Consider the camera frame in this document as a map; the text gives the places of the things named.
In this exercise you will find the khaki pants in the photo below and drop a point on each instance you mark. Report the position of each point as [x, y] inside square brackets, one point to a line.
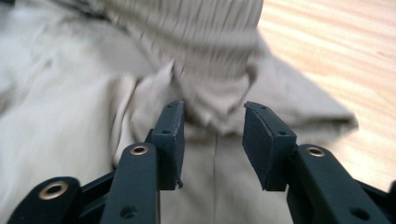
[62, 124]

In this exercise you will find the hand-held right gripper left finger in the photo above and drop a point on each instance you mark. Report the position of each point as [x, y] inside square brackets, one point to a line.
[169, 149]

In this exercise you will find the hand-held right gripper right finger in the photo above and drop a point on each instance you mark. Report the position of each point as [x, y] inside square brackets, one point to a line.
[267, 149]

